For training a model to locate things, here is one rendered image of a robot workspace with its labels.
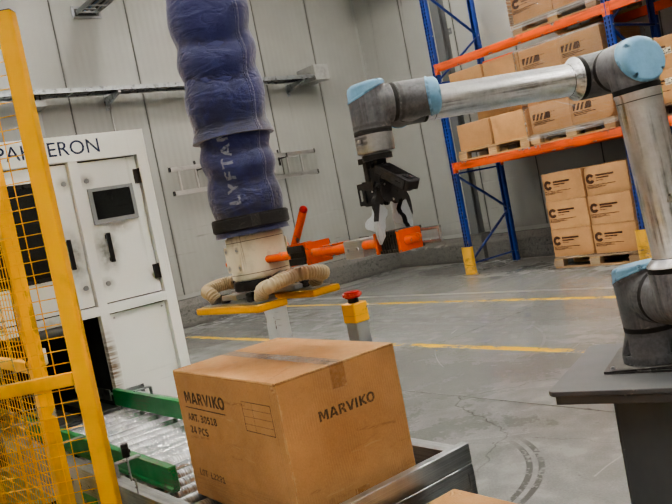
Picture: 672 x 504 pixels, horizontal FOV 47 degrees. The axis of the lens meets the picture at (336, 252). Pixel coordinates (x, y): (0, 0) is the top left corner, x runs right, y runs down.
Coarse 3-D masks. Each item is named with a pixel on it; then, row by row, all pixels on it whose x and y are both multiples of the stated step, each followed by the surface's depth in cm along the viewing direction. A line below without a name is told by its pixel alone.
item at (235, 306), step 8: (248, 296) 213; (216, 304) 226; (224, 304) 221; (232, 304) 216; (240, 304) 212; (248, 304) 209; (256, 304) 206; (264, 304) 205; (272, 304) 206; (280, 304) 208; (200, 312) 228; (208, 312) 224; (216, 312) 220; (224, 312) 217; (232, 312) 214; (240, 312) 210; (248, 312) 207; (256, 312) 204
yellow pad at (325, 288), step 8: (304, 280) 225; (304, 288) 221; (312, 288) 218; (320, 288) 217; (328, 288) 219; (336, 288) 221; (280, 296) 228; (288, 296) 225; (296, 296) 222; (304, 296) 219; (312, 296) 216
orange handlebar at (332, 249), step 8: (416, 232) 175; (368, 240) 183; (408, 240) 173; (416, 240) 174; (320, 248) 197; (328, 248) 195; (336, 248) 192; (368, 248) 183; (272, 256) 214; (280, 256) 211; (288, 256) 208; (328, 256) 195
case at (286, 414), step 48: (192, 384) 229; (240, 384) 204; (288, 384) 193; (336, 384) 202; (384, 384) 211; (192, 432) 235; (240, 432) 210; (288, 432) 192; (336, 432) 201; (384, 432) 210; (240, 480) 216; (288, 480) 194; (336, 480) 200; (384, 480) 209
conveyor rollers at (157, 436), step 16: (112, 416) 375; (128, 416) 369; (144, 416) 364; (160, 416) 359; (80, 432) 355; (112, 432) 345; (128, 432) 340; (144, 432) 335; (160, 432) 330; (176, 432) 325; (144, 448) 307; (160, 448) 302; (176, 448) 297; (176, 464) 277; (416, 464) 229; (192, 480) 259; (176, 496) 246; (192, 496) 240
